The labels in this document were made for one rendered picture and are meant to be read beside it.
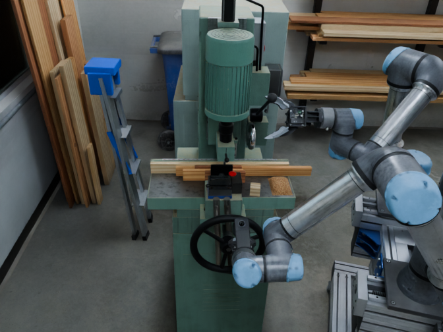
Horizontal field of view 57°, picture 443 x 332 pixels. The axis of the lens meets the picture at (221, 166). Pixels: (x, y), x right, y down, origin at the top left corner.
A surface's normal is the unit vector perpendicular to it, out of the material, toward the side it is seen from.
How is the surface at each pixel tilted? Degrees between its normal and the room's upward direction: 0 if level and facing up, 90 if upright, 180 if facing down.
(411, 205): 84
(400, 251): 0
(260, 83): 90
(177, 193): 0
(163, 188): 0
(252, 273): 61
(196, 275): 90
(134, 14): 90
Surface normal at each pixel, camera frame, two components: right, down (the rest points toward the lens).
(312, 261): 0.04, -0.84
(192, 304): 0.05, 0.55
